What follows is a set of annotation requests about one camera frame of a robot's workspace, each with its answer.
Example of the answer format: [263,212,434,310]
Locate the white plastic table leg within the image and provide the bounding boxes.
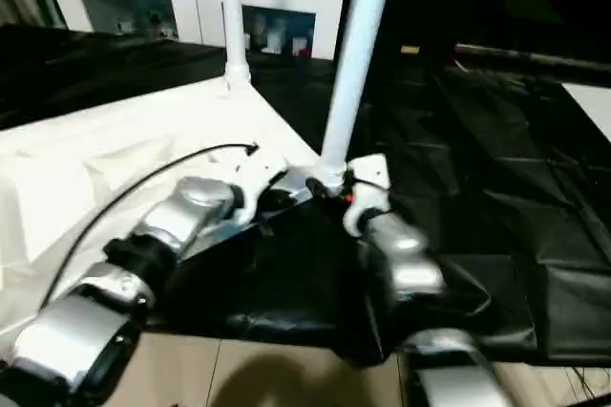
[219,0,252,89]
[319,0,400,190]

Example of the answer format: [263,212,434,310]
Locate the black floor cables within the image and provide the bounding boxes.
[561,363,611,400]

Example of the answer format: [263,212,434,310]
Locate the black work mat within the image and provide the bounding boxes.
[0,23,611,368]

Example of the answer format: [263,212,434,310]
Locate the white plastic table top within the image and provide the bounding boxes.
[0,77,331,333]

